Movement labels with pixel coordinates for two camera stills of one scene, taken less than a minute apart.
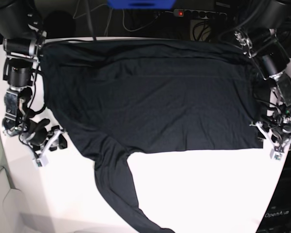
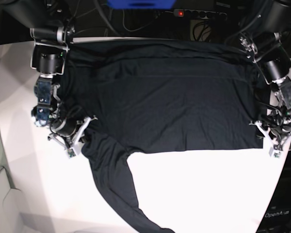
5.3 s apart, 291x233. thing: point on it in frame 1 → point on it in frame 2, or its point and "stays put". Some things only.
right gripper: (41, 147) → (69, 132)
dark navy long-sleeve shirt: (123, 96) stays put
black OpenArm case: (283, 215) stays put
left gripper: (280, 138) stays put
